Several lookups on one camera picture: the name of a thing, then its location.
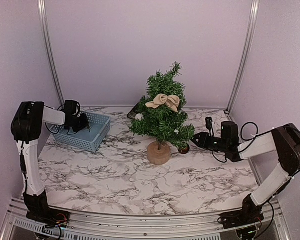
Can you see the aluminium corner post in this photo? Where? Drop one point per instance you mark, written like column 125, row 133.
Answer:
column 49, row 50
column 255, row 4

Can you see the beige burlap bow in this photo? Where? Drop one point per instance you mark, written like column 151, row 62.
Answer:
column 172, row 101

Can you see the small green christmas tree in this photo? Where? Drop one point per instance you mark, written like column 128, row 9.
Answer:
column 161, row 122

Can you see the dark red bauble ornament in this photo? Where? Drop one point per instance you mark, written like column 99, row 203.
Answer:
column 184, row 150

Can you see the left aluminium corner post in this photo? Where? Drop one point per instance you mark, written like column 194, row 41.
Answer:
column 49, row 50

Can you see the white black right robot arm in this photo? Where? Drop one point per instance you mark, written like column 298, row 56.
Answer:
column 275, row 155

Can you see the right aluminium corner post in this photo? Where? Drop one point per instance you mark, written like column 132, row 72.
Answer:
column 255, row 4

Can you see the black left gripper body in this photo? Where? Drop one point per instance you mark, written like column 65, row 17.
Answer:
column 78, row 124

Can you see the aluminium front rail frame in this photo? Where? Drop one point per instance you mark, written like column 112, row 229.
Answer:
column 82, row 225

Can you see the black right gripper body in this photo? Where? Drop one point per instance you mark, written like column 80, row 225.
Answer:
column 220, row 147

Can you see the light blue perforated plastic basket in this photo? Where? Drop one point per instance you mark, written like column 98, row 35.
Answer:
column 84, row 139

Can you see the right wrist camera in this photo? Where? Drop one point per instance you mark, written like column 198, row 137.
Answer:
column 209, row 125

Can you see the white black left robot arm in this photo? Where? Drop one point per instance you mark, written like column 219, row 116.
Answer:
column 26, row 128

